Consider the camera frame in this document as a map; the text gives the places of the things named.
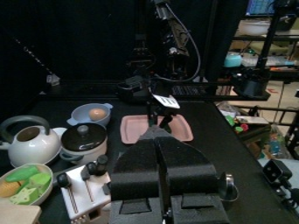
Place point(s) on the small white round plate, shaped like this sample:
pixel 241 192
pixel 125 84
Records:
pixel 61 131

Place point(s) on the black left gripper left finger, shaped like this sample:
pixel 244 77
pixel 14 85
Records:
pixel 134 172

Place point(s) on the pale green star toy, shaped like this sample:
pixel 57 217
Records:
pixel 25 196

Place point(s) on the beige bowl with toy food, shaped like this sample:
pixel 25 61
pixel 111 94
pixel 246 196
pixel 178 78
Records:
pixel 49 189

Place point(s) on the white bowl on shelf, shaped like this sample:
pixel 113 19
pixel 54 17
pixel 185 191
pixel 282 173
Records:
pixel 254 27

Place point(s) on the computer monitor blue screen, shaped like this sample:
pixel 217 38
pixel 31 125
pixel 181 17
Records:
pixel 260 6

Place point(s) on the shiny metal cup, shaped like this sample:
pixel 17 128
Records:
pixel 230 186

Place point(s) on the white toy toaster black knobs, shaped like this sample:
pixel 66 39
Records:
pixel 83 195

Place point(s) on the light wooden board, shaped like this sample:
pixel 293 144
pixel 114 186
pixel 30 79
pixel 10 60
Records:
pixel 18 214

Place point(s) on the teal round container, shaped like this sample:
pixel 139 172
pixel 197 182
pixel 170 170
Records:
pixel 233 60

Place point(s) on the white pot with black lid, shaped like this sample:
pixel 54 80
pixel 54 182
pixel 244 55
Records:
pixel 83 141

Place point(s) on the black camera on mount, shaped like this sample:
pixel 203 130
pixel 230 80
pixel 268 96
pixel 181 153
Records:
pixel 277 172

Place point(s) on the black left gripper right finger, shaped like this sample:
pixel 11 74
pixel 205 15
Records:
pixel 191 172

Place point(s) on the pink rectangular plate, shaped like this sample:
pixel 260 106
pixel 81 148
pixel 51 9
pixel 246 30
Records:
pixel 134 128

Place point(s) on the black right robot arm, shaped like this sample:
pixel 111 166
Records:
pixel 177 38

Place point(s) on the white clip on black cloth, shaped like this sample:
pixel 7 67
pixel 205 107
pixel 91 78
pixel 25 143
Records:
pixel 53 79

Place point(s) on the brown toy egg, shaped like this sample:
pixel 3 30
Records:
pixel 98 114

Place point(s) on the yellow toy corn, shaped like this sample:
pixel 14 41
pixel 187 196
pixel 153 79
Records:
pixel 9 189

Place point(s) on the light green toy food block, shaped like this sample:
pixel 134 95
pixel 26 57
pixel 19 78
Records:
pixel 41 179

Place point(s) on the bag of colourful toys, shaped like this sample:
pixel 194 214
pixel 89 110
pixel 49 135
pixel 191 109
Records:
pixel 234 116

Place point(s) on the black metal shelf rack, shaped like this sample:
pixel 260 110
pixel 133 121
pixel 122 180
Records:
pixel 285 75

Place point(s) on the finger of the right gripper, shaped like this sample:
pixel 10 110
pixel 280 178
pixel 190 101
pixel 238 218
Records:
pixel 150 118
pixel 166 120

